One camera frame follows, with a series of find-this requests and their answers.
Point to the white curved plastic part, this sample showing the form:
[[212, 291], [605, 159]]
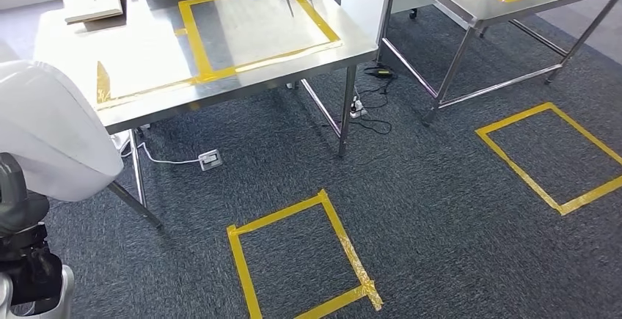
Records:
[[48, 127]]

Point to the large yellow tape rectangle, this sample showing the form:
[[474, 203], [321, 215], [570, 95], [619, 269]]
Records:
[[194, 40]]

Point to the yellow tape floor square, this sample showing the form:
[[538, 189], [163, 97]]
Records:
[[515, 118]]

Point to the white power strip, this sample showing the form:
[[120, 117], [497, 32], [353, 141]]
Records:
[[358, 109]]

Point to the white desk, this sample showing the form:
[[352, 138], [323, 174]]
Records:
[[362, 1]]

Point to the black power adapter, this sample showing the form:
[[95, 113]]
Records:
[[381, 71]]

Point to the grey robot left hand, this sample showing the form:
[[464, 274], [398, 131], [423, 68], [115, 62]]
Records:
[[19, 205]]

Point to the silver floor socket box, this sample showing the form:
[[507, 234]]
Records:
[[210, 160]]

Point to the small yellow tape rectangle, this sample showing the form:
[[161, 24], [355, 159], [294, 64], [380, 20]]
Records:
[[103, 88]]

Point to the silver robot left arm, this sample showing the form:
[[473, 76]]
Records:
[[29, 273]]

